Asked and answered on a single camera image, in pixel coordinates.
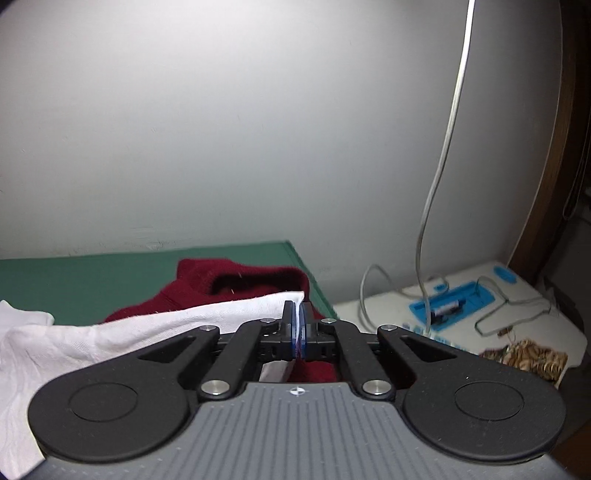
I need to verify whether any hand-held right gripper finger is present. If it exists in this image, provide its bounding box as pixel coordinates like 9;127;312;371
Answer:
299;302;463;400
137;301;297;400

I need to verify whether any dark red knit sweater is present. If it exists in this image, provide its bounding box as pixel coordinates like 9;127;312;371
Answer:
102;258;342;384

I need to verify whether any white garment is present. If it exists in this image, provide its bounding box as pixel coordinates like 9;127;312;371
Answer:
0;290;306;478

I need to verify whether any small battery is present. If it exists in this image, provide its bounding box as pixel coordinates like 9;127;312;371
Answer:
431;299;463;320

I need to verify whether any blue plastic tray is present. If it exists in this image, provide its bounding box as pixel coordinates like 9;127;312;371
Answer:
408;279;498;331

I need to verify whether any brown patterned cloth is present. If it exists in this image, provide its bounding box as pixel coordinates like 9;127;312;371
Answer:
480;339;568;382

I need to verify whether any thin grey wire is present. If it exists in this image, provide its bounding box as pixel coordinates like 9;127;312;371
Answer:
475;276;563;337

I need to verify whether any white cable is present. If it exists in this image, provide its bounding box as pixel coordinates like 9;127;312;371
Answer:
360;0;477;334

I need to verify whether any wooden door frame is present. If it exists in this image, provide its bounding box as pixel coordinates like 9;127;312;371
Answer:
507;0;591;287

